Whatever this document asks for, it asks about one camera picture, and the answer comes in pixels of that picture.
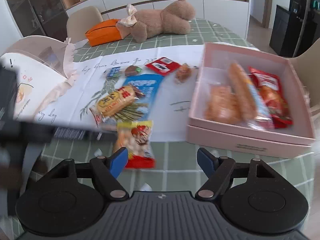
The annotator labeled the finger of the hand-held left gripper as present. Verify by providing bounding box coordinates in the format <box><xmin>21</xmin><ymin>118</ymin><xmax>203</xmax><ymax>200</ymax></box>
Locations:
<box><xmin>54</xmin><ymin>127</ymin><xmax>118</xmax><ymax>140</ymax></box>

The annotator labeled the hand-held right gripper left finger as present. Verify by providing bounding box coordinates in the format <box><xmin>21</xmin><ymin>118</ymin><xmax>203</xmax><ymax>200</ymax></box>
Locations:
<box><xmin>51</xmin><ymin>147</ymin><xmax>129</xmax><ymax>200</ymax></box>

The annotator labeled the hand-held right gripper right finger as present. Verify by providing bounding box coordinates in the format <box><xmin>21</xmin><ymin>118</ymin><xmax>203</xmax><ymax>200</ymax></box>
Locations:
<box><xmin>196</xmin><ymin>148</ymin><xmax>274</xmax><ymax>200</ymax></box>

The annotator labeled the yellow-red ball snack packet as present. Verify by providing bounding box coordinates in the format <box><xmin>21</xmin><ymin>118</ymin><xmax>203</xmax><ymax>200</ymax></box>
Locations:
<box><xmin>112</xmin><ymin>120</ymin><xmax>156</xmax><ymax>169</ymax></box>

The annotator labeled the yellow cracker packet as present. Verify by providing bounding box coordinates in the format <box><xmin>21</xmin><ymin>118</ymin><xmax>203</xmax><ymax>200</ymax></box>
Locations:
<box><xmin>89</xmin><ymin>85</ymin><xmax>145</xmax><ymax>127</ymax></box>

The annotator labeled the clear green bean packet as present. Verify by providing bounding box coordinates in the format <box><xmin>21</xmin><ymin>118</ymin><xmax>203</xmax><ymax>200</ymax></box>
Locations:
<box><xmin>99</xmin><ymin>102</ymin><xmax>150</xmax><ymax>130</ymax></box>

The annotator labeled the pink cardboard box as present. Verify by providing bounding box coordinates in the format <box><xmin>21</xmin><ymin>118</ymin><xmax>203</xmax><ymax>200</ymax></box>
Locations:
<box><xmin>186</xmin><ymin>42</ymin><xmax>317</xmax><ymax>159</ymax></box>

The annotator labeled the bread bun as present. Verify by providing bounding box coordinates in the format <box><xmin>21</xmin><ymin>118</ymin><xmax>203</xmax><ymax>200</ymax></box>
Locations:
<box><xmin>205</xmin><ymin>84</ymin><xmax>242</xmax><ymax>124</ymax></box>

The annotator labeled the long bread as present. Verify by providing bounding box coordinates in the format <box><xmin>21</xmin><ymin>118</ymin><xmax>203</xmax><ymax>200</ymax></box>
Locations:
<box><xmin>229</xmin><ymin>62</ymin><xmax>274</xmax><ymax>128</ymax></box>

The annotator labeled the blue snack packet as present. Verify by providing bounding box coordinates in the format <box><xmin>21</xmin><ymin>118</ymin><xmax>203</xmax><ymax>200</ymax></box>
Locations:
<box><xmin>122</xmin><ymin>74</ymin><xmax>165</xmax><ymax>120</ymax></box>

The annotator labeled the chocolate cake blue-end packet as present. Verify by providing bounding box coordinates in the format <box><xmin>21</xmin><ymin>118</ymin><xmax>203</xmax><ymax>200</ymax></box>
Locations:
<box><xmin>104</xmin><ymin>65</ymin><xmax>145</xmax><ymax>78</ymax></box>

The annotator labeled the small brown cake packet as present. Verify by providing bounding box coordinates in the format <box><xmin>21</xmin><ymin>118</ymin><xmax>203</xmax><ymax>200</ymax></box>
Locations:
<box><xmin>174</xmin><ymin>64</ymin><xmax>193</xmax><ymax>83</ymax></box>

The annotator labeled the red chicken leg packet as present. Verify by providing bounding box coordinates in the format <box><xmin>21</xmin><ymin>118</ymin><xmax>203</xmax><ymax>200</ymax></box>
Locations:
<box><xmin>248</xmin><ymin>66</ymin><xmax>293</xmax><ymax>129</ymax></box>

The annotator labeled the small red snack packet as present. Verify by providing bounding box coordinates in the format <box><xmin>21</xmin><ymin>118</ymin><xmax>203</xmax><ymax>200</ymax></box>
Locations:
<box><xmin>145</xmin><ymin>57</ymin><xmax>180</xmax><ymax>77</ymax></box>

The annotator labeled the green checked tablecloth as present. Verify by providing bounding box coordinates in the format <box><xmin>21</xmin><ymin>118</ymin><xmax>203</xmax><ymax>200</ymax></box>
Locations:
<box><xmin>0</xmin><ymin>17</ymin><xmax>320</xmax><ymax>230</ymax></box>

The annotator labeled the white gift bag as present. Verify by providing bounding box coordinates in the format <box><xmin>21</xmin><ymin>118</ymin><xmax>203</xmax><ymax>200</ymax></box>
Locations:
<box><xmin>0</xmin><ymin>35</ymin><xmax>75</xmax><ymax>124</ymax></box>

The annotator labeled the white printed table runner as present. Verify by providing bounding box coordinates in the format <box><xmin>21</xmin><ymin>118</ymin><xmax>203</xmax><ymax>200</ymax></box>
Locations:
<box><xmin>32</xmin><ymin>44</ymin><xmax>208</xmax><ymax>143</ymax></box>

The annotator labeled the orange tissue pouch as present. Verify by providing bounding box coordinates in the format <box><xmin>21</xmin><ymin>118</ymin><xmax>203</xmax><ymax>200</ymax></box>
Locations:
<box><xmin>85</xmin><ymin>19</ymin><xmax>123</xmax><ymax>47</ymax></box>

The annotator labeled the beige chair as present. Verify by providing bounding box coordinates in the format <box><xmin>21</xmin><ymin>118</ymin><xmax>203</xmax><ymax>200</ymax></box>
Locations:
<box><xmin>66</xmin><ymin>6</ymin><xmax>103</xmax><ymax>43</ymax></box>
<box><xmin>287</xmin><ymin>38</ymin><xmax>320</xmax><ymax>117</ymax></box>

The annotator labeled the dark glass cabinet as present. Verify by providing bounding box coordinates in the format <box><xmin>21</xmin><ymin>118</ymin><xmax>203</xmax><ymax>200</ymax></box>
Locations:
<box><xmin>4</xmin><ymin>0</ymin><xmax>68</xmax><ymax>43</ymax></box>

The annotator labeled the brown teddy bear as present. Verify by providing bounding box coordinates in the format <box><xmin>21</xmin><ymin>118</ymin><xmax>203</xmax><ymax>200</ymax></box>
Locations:
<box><xmin>117</xmin><ymin>0</ymin><xmax>196</xmax><ymax>43</ymax></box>

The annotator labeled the black water dispenser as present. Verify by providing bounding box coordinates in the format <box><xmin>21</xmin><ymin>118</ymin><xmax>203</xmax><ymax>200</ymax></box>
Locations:
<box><xmin>269</xmin><ymin>0</ymin><xmax>320</xmax><ymax>58</ymax></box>

